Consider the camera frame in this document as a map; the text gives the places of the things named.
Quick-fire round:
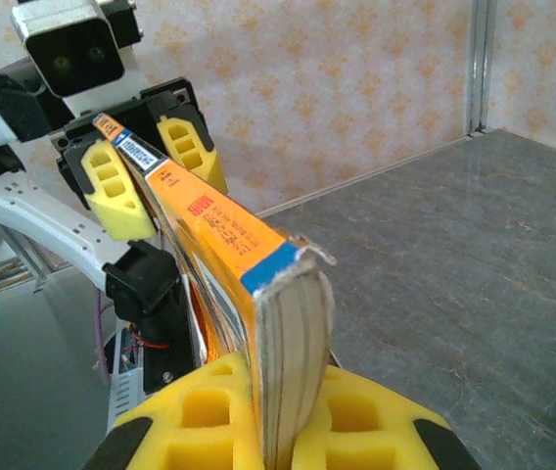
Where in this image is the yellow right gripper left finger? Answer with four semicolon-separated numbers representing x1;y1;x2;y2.
81;352;262;470

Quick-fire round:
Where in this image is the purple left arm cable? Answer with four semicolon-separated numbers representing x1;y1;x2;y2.
92;287;112;388

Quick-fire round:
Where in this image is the white slotted cable duct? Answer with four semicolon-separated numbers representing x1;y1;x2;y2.
106;327;147;437

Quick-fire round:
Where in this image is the aluminium frame side rail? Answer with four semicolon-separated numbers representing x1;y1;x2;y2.
255;129;499;220

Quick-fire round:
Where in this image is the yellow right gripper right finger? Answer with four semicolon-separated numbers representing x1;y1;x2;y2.
292;364;483;470

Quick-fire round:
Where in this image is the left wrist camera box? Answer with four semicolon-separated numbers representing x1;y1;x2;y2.
10;0;126;98

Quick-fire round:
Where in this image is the aluminium frame corner post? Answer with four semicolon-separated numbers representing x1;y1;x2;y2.
467;0;497;136

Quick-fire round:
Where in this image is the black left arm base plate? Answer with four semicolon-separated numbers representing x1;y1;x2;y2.
143;342;196;396

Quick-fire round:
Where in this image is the orange blue photo-cover book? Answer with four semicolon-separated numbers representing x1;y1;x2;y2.
92;112;337;469

